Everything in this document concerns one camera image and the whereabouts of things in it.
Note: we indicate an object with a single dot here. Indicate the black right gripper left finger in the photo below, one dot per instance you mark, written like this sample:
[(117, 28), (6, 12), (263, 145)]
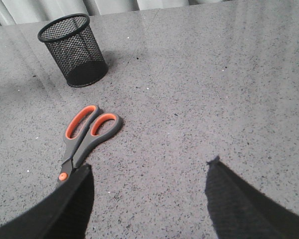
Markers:
[(64, 214)]

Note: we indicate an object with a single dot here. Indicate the black mesh pen cup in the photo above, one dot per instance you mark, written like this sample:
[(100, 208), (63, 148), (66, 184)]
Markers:
[(75, 50)]

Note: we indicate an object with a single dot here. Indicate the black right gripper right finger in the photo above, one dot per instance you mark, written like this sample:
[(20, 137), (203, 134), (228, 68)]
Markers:
[(239, 211)]

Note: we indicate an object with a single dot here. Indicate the grey orange handled scissors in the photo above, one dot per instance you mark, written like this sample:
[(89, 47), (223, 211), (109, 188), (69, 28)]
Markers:
[(81, 138)]

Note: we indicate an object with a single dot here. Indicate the grey curtain backdrop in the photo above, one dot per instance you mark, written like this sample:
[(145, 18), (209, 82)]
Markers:
[(27, 11)]

